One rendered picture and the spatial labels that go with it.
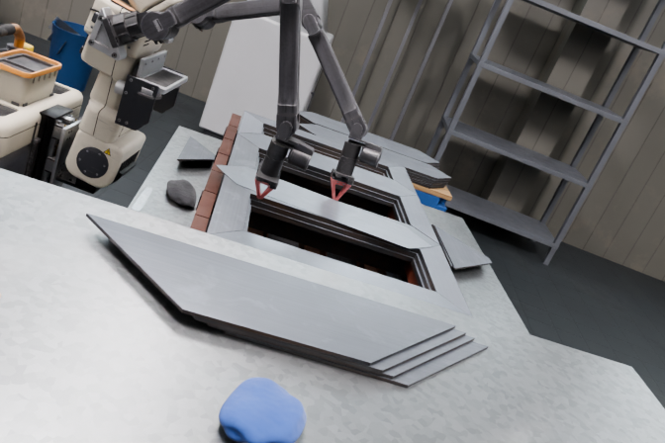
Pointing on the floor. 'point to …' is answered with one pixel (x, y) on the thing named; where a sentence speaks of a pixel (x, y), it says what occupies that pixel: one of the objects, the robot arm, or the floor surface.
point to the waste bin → (69, 53)
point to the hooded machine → (263, 58)
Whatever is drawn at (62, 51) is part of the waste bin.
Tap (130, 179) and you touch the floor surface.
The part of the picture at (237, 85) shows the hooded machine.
